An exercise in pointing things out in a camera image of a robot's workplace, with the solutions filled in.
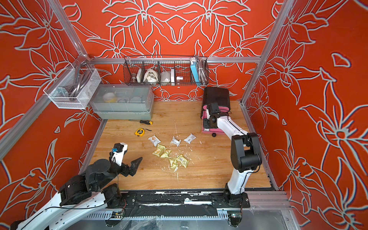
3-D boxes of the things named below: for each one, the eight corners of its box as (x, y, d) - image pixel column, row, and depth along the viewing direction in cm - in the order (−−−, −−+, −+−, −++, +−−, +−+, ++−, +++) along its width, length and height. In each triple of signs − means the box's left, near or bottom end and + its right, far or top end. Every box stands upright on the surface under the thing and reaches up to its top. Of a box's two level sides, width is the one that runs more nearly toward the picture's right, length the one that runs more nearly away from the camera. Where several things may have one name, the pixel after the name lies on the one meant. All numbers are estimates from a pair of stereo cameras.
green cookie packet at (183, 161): (176, 159, 89) (176, 157, 87) (181, 155, 91) (181, 153, 89) (185, 168, 86) (185, 166, 84) (190, 163, 88) (190, 162, 86)
